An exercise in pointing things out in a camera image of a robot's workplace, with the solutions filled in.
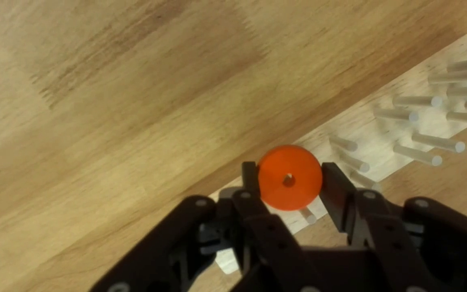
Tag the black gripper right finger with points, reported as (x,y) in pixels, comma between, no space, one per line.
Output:
(337,196)

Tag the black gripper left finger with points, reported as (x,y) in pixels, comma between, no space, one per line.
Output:
(249,178)

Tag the wooden peg rack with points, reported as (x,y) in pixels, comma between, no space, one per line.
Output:
(410,119)

